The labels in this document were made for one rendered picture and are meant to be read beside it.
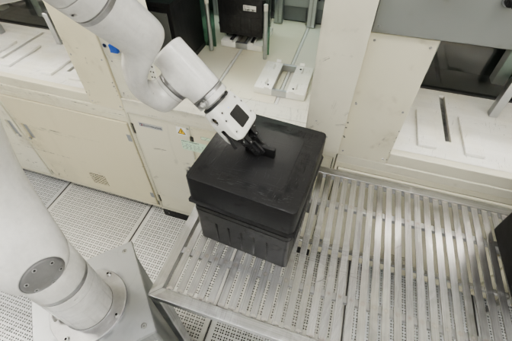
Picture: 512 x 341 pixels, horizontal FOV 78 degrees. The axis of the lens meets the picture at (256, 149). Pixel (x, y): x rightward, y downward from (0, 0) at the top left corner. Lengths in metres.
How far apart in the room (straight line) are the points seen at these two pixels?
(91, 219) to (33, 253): 1.53
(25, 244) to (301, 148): 0.61
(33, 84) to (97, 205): 0.84
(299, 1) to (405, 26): 1.04
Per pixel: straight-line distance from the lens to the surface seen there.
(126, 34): 0.60
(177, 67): 0.73
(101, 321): 1.00
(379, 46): 0.93
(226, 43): 1.65
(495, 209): 1.33
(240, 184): 0.76
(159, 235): 1.97
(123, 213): 2.12
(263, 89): 1.31
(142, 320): 0.98
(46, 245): 0.65
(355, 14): 0.84
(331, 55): 0.89
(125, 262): 1.06
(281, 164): 0.80
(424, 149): 1.23
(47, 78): 1.73
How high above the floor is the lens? 1.66
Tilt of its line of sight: 46 degrees down
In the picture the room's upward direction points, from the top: straight up
